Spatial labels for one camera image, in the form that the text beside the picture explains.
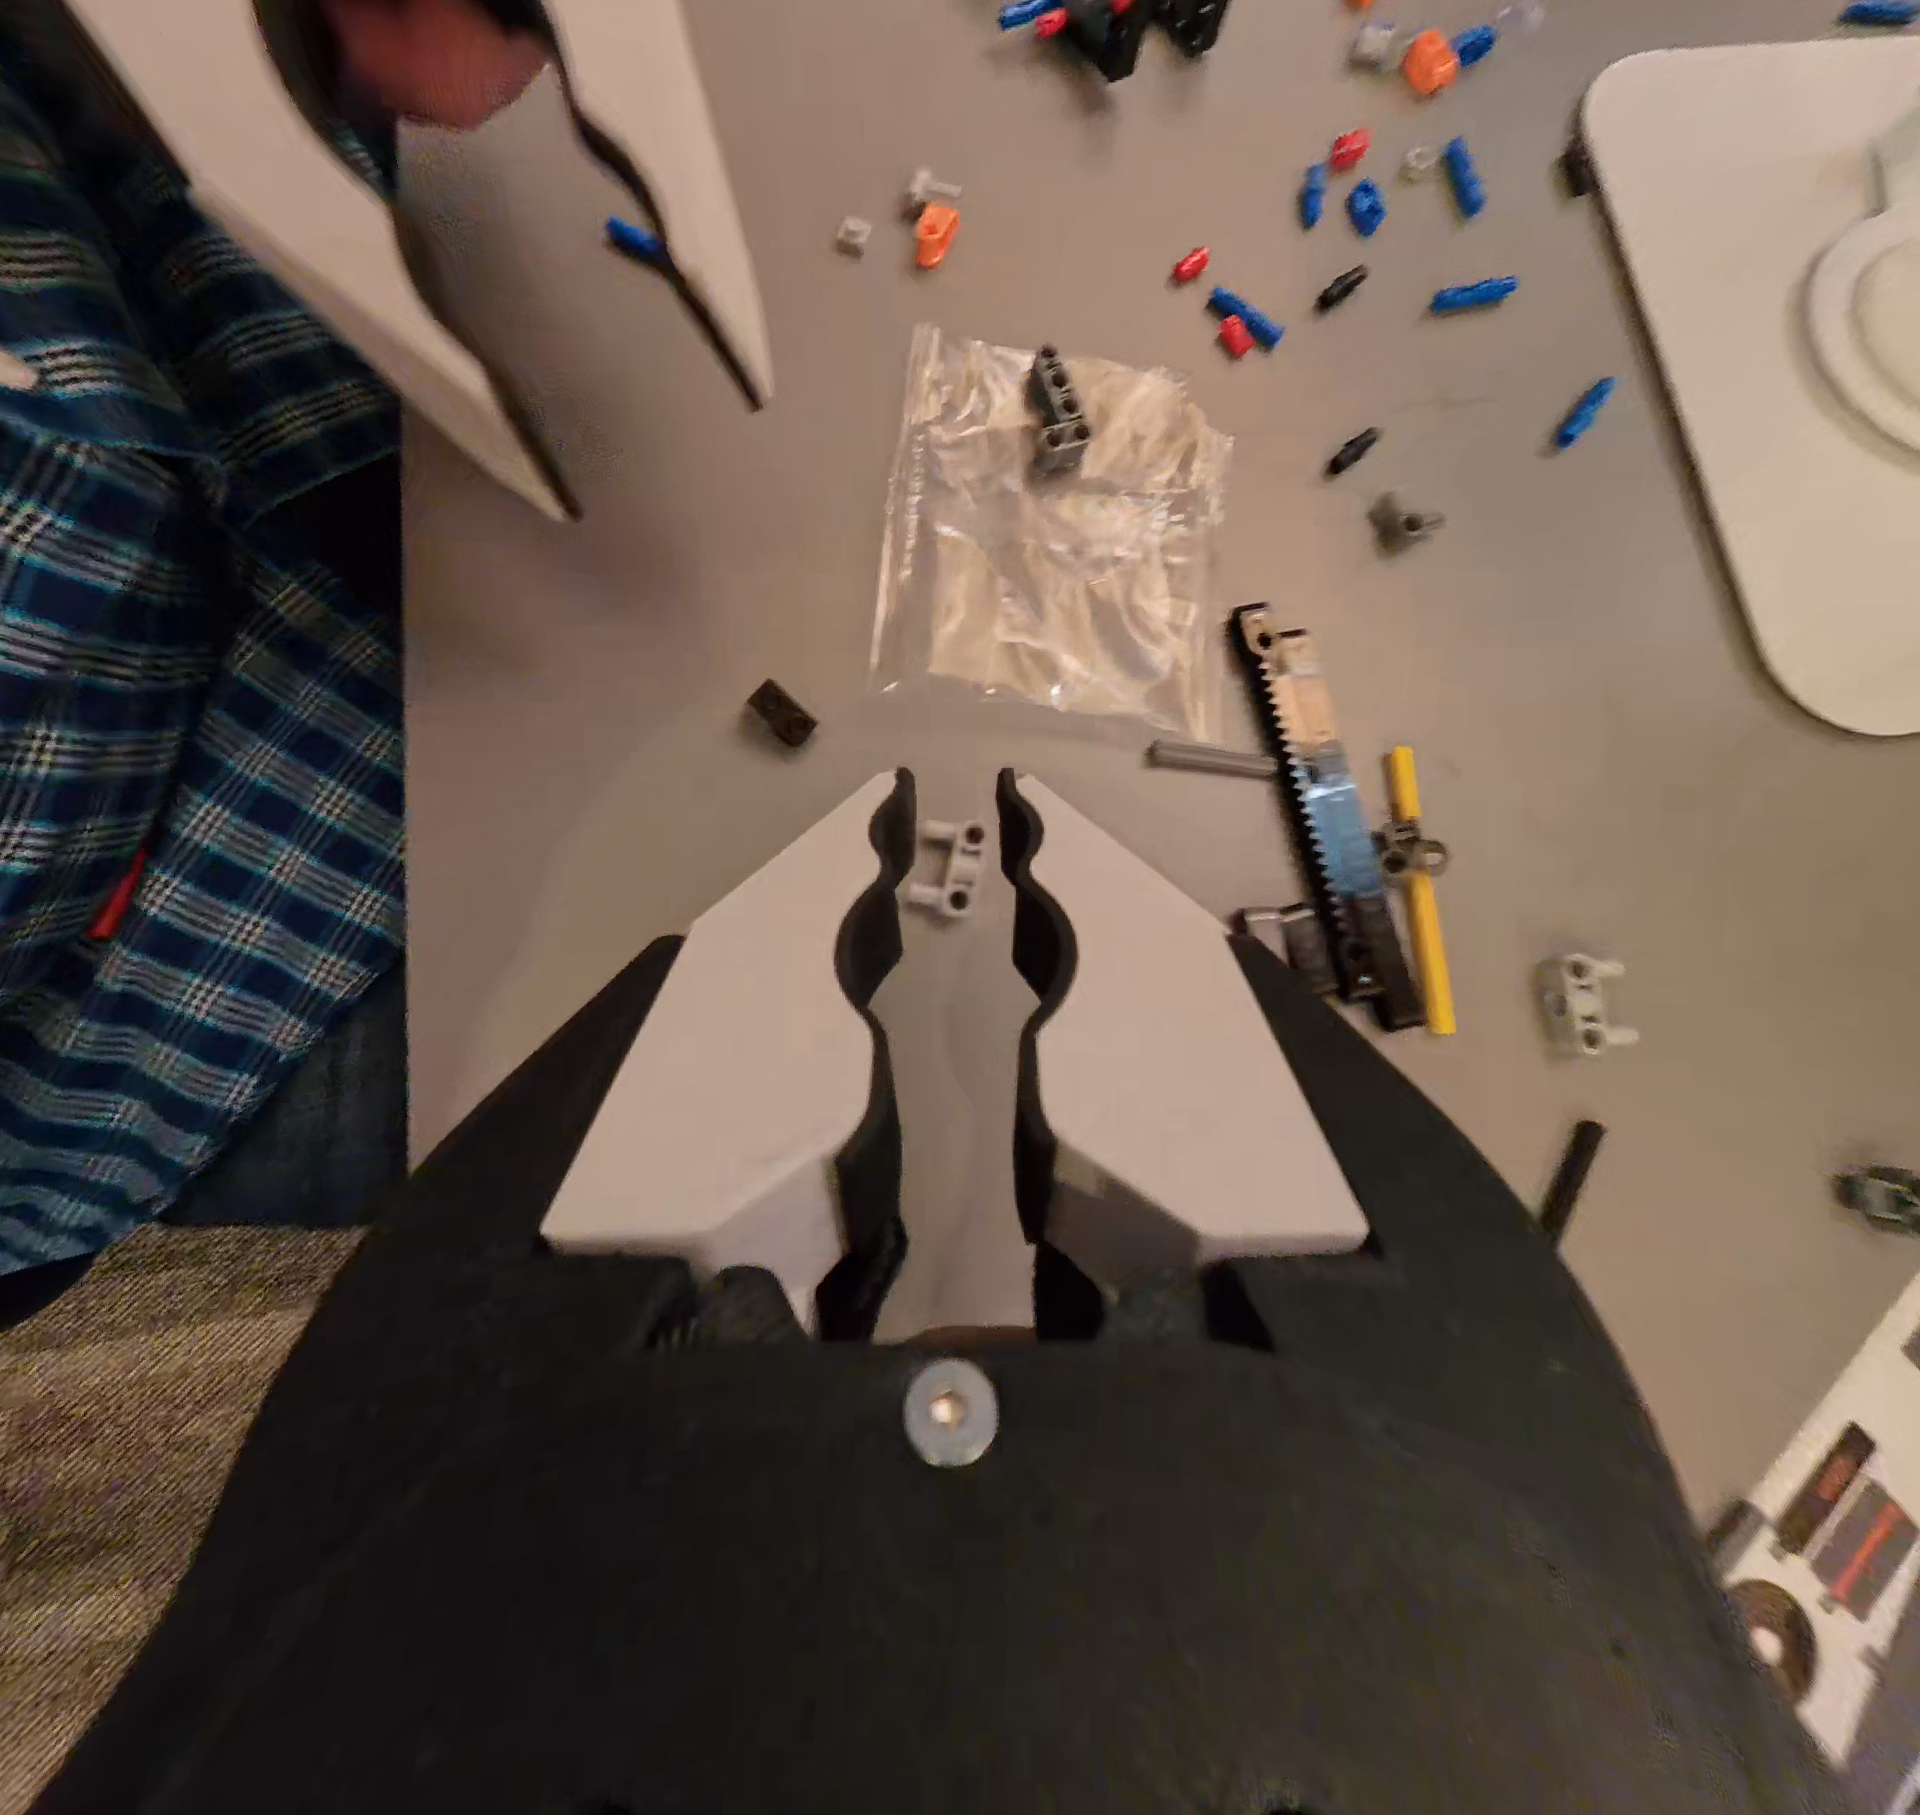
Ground black lego axle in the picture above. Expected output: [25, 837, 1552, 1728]
[1537, 1121, 1605, 1232]

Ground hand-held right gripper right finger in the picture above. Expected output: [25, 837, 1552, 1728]
[994, 768, 1372, 1344]

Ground dark grey lego beam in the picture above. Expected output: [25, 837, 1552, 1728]
[1027, 344, 1097, 483]

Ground lego sticker sheet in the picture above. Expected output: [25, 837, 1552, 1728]
[1703, 1275, 1920, 1772]

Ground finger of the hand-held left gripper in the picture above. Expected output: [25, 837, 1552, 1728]
[5, 0, 583, 524]
[382, 0, 777, 414]

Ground person's plaid shirt torso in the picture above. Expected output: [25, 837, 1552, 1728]
[0, 45, 410, 1277]

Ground empty clear plastic bag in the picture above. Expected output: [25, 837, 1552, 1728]
[868, 322, 1234, 744]

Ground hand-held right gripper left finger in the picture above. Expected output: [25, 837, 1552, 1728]
[537, 765, 920, 1344]

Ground yellow lego axle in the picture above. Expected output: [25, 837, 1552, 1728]
[1383, 747, 1459, 1037]

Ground scattered small colourful lego pins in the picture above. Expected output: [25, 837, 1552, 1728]
[604, 0, 1920, 483]

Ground light grey lego connector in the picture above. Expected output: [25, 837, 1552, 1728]
[1532, 951, 1640, 1056]
[903, 818, 991, 919]

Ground black gear rack lego assembly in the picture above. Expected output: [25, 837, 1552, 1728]
[1229, 604, 1426, 1028]

